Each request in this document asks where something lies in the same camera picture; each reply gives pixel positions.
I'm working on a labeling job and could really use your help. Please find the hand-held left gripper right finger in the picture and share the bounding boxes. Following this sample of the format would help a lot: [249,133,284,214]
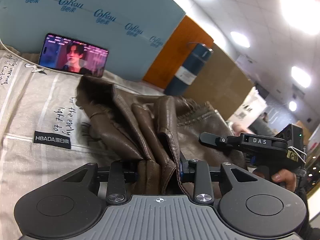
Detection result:
[179,154,270,204]

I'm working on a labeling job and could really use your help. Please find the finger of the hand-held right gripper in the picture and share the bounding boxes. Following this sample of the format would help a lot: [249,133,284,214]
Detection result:
[199,132,250,153]

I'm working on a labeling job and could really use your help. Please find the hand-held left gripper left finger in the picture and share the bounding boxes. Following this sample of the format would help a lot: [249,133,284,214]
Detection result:
[59,160,139,205]

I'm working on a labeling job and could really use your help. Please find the brown leather jacket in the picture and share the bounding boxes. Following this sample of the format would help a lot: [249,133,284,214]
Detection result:
[75,76,248,195]

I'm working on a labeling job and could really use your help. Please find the person's right hand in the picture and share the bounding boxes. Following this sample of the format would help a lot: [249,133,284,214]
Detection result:
[251,168,298,193]

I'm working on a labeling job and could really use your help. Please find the brown cardboard box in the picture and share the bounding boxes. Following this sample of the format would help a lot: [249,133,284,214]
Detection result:
[175,42,255,123]

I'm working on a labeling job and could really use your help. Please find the dark blue vacuum bottle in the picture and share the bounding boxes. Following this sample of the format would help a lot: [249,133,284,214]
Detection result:
[164,42,213,97]

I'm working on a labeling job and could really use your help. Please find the orange cardboard box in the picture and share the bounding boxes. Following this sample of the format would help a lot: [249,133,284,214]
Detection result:
[142,15,214,90]

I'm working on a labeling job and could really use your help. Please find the printed cartoon bedsheet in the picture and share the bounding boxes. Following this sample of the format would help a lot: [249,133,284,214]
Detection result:
[0,44,250,240]

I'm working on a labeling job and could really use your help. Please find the black smartphone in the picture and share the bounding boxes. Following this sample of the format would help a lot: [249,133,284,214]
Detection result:
[38,32,109,78]

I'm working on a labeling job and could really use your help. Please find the white charging cable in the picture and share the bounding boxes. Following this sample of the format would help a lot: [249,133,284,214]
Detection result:
[0,39,54,75]

